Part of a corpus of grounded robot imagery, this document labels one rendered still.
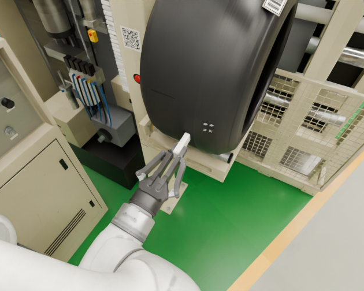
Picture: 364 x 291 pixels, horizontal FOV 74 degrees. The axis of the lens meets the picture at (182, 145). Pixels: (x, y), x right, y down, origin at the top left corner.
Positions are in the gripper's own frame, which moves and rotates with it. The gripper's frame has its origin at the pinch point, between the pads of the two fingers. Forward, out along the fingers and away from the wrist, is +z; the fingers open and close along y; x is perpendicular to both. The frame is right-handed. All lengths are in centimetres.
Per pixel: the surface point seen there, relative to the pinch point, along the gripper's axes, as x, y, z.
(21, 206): 38, 58, -38
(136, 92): 16.0, 34.4, 21.2
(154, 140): 26.9, 20.6, 9.9
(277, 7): -27.7, -10.9, 24.1
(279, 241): 115, -53, 20
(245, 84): -17.2, -10.7, 11.9
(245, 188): 119, -20, 46
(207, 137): -3.2, -5.8, 3.7
